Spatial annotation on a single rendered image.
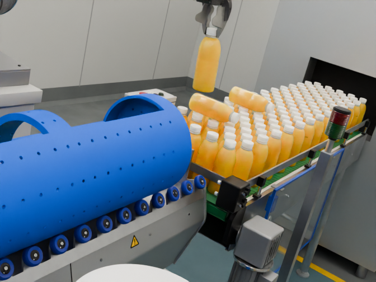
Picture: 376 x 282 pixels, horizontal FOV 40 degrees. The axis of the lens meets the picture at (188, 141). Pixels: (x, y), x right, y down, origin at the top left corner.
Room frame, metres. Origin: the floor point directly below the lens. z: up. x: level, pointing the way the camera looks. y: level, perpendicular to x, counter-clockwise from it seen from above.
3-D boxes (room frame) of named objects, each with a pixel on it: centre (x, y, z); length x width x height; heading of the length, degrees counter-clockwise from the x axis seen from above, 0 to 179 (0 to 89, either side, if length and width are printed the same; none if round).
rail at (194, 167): (1.63, -0.02, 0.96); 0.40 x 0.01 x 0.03; 61
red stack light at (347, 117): (1.72, -0.48, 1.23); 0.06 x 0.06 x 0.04
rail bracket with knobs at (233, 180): (1.51, -0.17, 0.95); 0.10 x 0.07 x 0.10; 61
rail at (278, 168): (2.24, -0.59, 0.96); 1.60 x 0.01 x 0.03; 151
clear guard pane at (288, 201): (1.99, -0.52, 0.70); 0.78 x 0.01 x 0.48; 151
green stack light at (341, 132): (1.72, -0.48, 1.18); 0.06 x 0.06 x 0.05
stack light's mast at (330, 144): (1.72, -0.48, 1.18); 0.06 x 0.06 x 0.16
